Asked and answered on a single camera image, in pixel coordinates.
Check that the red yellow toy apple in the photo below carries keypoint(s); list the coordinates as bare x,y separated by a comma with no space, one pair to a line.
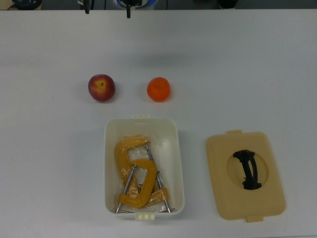
101,88

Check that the orange toy fruit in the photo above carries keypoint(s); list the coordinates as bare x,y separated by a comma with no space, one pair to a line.
158,89

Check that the white plastic container box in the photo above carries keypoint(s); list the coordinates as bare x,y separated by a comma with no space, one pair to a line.
171,173

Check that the beige plastic container lid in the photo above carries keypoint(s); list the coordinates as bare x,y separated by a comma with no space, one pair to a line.
270,198

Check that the yellow metal C-clamp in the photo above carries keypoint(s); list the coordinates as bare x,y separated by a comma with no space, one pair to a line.
121,153
149,178

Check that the black table clamp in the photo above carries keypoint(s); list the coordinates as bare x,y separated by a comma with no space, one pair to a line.
87,7
128,11

